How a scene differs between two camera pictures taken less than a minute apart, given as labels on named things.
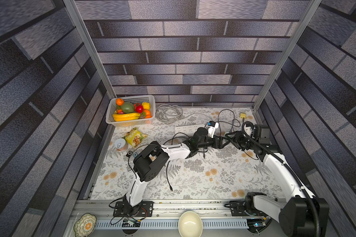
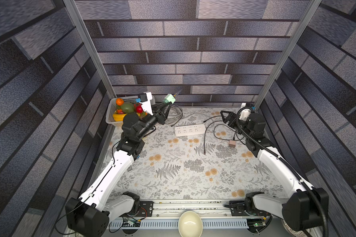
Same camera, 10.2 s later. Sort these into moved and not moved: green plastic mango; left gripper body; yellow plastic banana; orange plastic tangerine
Moved: left gripper body
Not moved: yellow plastic banana; green plastic mango; orange plastic tangerine
